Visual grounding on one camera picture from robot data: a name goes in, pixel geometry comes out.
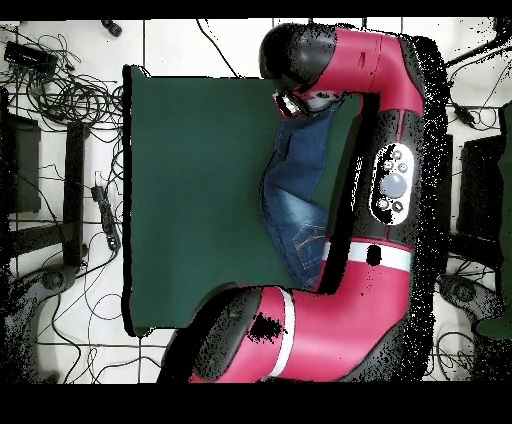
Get grey curved floor base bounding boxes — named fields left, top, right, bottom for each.
left=0, top=263, right=79, bottom=383
left=437, top=273, right=503, bottom=321

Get black electronics box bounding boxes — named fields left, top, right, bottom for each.
left=3, top=41, right=59, bottom=75

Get small black cylindrical object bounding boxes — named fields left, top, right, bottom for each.
left=99, top=19, right=123, bottom=38

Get black rod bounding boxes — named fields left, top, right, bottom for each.
left=444, top=17, right=512, bottom=70

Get black power strip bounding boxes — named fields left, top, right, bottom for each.
left=90, top=184, right=122, bottom=252

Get blue denim jeans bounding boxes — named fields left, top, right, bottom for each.
left=258, top=104, right=342, bottom=292

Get black stand bar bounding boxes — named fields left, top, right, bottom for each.
left=62, top=121, right=87, bottom=268

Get black flat panel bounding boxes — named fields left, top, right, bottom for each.
left=0, top=113, right=42, bottom=214
left=456, top=134, right=505, bottom=241

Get tangled black cable bundle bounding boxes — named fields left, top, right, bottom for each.
left=0, top=23, right=125, bottom=133

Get black power adapter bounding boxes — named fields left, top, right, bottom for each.
left=452, top=102, right=476, bottom=128

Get dark green table cloth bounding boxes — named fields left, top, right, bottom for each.
left=121, top=64, right=364, bottom=338

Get long black floor cable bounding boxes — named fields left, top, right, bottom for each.
left=195, top=17, right=242, bottom=78

